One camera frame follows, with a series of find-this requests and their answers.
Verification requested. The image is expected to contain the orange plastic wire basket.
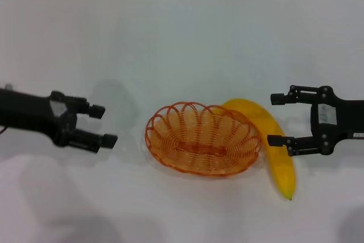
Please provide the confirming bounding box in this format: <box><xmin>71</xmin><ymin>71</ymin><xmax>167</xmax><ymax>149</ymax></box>
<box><xmin>144</xmin><ymin>101</ymin><xmax>263</xmax><ymax>179</ymax></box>

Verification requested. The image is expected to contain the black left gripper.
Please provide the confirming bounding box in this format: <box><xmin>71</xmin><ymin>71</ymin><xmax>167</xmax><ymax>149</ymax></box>
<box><xmin>0</xmin><ymin>88</ymin><xmax>119</xmax><ymax>154</ymax></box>

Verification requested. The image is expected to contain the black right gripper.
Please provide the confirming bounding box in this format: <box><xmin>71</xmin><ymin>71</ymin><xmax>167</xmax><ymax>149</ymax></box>
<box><xmin>267</xmin><ymin>84</ymin><xmax>364</xmax><ymax>157</ymax></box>

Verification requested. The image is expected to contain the yellow banana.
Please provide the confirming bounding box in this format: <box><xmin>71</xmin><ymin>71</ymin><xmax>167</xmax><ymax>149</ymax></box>
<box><xmin>212</xmin><ymin>98</ymin><xmax>297</xmax><ymax>201</ymax></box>

